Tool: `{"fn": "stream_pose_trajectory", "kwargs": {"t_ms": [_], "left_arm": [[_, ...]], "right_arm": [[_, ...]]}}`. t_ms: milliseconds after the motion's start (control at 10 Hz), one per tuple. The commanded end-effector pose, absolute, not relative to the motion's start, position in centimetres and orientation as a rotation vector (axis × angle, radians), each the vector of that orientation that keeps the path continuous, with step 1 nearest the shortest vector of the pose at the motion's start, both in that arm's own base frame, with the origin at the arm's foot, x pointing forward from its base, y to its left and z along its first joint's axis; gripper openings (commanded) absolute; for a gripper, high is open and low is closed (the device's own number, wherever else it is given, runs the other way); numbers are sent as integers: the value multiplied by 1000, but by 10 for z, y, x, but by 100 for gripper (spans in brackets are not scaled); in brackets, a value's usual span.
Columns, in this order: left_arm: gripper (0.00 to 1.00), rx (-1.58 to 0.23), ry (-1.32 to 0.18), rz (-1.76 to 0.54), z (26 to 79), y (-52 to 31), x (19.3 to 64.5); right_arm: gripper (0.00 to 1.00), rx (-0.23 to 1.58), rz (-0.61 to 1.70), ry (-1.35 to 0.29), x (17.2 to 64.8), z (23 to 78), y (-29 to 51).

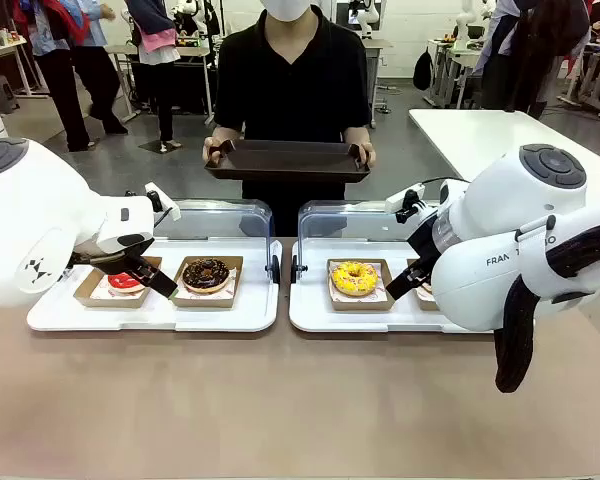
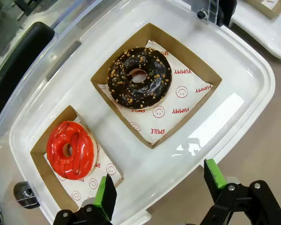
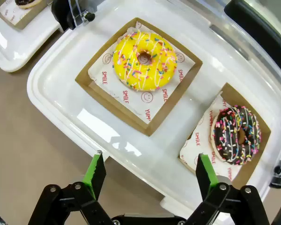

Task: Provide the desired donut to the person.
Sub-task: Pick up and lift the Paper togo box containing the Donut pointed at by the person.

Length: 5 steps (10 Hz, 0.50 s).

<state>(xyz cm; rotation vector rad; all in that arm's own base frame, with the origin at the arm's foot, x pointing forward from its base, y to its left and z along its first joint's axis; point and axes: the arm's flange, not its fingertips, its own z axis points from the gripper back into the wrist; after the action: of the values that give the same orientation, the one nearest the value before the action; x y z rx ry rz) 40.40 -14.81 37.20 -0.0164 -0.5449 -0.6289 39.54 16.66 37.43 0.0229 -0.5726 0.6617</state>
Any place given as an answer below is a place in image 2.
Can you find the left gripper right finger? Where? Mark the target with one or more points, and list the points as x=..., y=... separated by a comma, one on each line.
x=215, y=178

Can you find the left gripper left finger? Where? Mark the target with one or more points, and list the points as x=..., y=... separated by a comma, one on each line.
x=105, y=199

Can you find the brown cardboard donut box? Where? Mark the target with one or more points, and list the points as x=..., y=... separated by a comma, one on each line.
x=268, y=13

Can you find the white printed paper liner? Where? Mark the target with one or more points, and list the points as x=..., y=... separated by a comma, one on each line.
x=270, y=3
x=189, y=105
x=84, y=189

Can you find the red glazed donut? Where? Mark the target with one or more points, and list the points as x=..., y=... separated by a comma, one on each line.
x=61, y=164
x=41, y=168

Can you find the chocolate nut donut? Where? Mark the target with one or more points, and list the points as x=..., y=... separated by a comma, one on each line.
x=135, y=93

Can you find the chocolate sprinkled donut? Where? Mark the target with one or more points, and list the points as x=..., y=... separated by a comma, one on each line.
x=154, y=32

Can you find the black lid hinge knob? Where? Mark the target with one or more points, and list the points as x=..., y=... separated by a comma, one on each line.
x=227, y=11
x=201, y=14
x=25, y=194

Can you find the white display tray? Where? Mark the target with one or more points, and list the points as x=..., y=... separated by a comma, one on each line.
x=260, y=35
x=224, y=58

